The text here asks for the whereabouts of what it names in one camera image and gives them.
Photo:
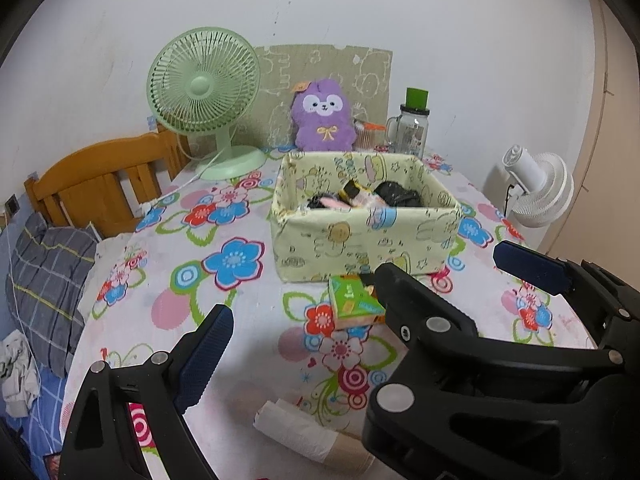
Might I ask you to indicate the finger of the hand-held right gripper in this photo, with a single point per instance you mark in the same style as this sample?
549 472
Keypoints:
400 290
530 265

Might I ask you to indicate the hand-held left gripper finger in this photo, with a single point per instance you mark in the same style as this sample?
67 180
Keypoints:
200 360

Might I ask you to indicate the green tissue pack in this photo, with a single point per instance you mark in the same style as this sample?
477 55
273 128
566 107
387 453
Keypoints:
352 302

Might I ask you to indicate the yellow printed fabric storage box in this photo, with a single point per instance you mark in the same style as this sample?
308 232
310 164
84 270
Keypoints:
340 245

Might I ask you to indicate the yellow packet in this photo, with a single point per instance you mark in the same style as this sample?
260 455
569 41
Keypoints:
367 200

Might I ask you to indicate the pink packet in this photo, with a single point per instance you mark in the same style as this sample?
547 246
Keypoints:
332 203

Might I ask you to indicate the floral tablecloth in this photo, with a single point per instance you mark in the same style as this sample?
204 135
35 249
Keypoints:
240 310

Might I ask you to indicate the white standing fan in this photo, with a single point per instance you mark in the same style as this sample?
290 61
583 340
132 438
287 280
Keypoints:
545 190

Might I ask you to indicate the dark cloth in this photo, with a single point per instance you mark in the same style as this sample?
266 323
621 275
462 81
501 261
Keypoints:
315 202

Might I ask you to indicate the white paper roll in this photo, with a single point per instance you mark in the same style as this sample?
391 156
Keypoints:
300 435

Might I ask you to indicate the beige door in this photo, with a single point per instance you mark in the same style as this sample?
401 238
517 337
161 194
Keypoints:
615 135

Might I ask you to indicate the cotton swab container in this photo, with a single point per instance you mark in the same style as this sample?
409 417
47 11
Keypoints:
369 137

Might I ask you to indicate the glass jar with green lid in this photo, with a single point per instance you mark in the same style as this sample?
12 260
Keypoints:
412 130

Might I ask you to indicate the blue bed sheet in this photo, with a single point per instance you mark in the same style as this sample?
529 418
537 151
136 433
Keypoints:
45 410

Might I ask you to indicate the grey plaid pillow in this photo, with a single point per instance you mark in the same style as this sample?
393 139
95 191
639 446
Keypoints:
50 280

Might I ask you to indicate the purple plush toy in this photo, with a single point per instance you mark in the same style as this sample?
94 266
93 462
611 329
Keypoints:
324 130

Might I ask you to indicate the crumpled white cloth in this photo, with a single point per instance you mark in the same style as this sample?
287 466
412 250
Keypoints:
17 375

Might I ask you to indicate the wooden chair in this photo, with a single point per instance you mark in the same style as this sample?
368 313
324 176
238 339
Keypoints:
100 180

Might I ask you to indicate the green desk fan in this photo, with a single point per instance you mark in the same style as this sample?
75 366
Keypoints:
200 85

